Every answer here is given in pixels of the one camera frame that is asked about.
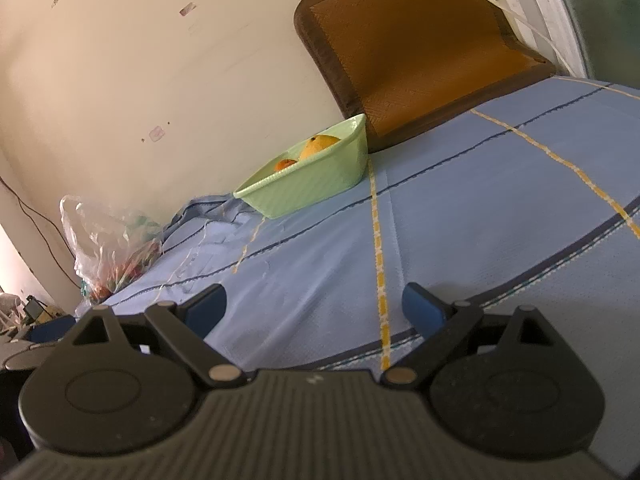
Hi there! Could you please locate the dark wall cable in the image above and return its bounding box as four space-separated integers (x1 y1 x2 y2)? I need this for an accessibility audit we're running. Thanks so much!
0 176 83 291

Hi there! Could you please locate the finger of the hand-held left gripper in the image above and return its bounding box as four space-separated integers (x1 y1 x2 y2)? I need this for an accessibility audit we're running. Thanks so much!
25 315 77 345

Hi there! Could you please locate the large yellow citrus fruit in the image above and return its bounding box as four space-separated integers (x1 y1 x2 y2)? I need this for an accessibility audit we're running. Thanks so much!
299 135 342 161

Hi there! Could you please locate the brown woven seat cushion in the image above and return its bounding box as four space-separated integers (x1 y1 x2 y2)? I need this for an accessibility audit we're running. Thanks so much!
293 0 557 153

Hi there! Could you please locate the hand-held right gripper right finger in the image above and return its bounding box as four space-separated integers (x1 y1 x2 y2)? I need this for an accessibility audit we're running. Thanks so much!
381 282 557 389

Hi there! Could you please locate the clear plastic bag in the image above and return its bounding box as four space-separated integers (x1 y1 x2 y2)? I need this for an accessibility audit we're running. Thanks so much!
59 194 166 303

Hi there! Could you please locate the white window frame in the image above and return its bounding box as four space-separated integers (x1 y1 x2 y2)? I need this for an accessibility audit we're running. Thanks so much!
475 0 601 78

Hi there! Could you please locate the light green plastic basin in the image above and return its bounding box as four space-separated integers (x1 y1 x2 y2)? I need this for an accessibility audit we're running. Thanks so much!
233 113 369 219

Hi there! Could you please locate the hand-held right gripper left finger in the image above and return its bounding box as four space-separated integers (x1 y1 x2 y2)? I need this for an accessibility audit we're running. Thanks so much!
69 283 249 389

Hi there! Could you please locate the blue checked tablecloth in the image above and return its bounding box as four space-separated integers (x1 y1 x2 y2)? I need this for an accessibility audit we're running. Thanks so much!
75 76 640 480

